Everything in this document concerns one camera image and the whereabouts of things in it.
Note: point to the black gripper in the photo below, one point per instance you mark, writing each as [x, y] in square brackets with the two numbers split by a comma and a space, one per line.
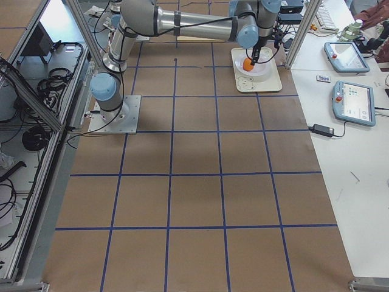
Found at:
[256, 52]

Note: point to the white round plate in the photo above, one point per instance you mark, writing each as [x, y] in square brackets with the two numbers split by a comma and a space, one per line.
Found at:
[260, 72]

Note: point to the orange fruit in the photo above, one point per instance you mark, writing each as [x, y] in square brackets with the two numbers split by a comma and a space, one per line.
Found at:
[247, 65]

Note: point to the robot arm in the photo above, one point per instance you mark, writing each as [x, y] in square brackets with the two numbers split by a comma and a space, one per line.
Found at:
[249, 23]

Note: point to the cream bear tray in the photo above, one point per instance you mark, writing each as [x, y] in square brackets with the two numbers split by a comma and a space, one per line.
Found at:
[248, 84]

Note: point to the wooden cutting board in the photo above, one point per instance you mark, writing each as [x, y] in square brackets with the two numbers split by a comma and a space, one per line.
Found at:
[192, 39]

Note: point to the white keyboard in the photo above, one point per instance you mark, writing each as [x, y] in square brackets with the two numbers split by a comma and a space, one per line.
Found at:
[324, 21]

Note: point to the blue teach pendant far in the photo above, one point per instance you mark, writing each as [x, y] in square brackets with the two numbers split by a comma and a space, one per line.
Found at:
[345, 57]

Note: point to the blue teach pendant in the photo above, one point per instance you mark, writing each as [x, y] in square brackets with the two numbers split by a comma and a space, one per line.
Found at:
[354, 103]
[345, 57]

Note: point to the black power adapter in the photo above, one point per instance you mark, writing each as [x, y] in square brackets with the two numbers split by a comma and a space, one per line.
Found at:
[322, 130]

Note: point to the blue teach pendant near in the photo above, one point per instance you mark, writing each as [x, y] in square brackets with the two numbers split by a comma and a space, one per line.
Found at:
[354, 103]

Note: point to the aluminium frame post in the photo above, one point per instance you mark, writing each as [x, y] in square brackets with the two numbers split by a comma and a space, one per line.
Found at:
[305, 24]

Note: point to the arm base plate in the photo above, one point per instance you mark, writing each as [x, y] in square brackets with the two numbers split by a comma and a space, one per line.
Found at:
[117, 122]

